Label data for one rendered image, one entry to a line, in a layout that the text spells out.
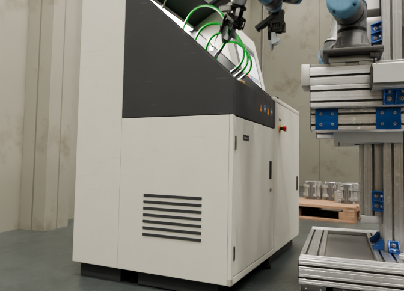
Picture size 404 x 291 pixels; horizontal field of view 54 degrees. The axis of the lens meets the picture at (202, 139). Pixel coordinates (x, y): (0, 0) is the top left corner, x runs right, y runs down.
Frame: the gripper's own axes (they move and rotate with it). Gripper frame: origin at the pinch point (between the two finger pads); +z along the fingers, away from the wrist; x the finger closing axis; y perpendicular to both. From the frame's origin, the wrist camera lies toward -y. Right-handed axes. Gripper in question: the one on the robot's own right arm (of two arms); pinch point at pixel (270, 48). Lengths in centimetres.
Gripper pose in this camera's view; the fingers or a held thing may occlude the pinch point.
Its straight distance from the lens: 219.7
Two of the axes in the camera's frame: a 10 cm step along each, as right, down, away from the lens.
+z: -0.2, 10.0, -0.6
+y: 9.1, -0.1, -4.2
